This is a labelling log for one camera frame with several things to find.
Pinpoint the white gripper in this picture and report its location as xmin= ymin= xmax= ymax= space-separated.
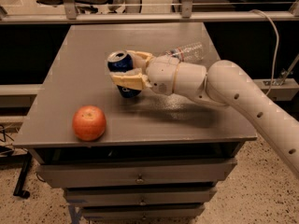
xmin=110 ymin=50 xmax=180 ymax=95

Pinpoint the blue pepsi can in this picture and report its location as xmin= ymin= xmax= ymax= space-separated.
xmin=107 ymin=50 xmax=140 ymax=98

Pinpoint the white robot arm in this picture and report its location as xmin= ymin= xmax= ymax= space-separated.
xmin=107 ymin=50 xmax=299 ymax=176

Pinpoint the clear plastic water bottle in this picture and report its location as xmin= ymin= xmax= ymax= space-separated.
xmin=164 ymin=42 xmax=205 ymax=63

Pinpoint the red apple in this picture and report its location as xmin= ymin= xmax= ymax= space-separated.
xmin=72 ymin=105 xmax=107 ymax=141

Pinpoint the grey drawer cabinet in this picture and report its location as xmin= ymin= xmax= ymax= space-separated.
xmin=16 ymin=22 xmax=256 ymax=224

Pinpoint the middle grey drawer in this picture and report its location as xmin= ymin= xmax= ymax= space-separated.
xmin=64 ymin=187 xmax=216 ymax=207

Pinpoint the grey drawer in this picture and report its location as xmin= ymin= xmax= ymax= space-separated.
xmin=82 ymin=203 xmax=205 ymax=220
xmin=64 ymin=187 xmax=216 ymax=207
xmin=37 ymin=158 xmax=236 ymax=189

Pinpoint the top grey drawer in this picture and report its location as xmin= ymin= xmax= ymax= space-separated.
xmin=37 ymin=158 xmax=236 ymax=189

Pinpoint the bottom grey drawer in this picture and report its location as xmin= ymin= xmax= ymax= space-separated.
xmin=82 ymin=203 xmax=205 ymax=220

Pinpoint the black stand leg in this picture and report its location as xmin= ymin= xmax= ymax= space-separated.
xmin=13 ymin=153 xmax=32 ymax=199

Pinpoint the grey metal rail frame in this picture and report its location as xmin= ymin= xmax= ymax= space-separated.
xmin=0 ymin=0 xmax=299 ymax=24

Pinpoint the white cable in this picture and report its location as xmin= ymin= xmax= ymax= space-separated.
xmin=250 ymin=8 xmax=280 ymax=96

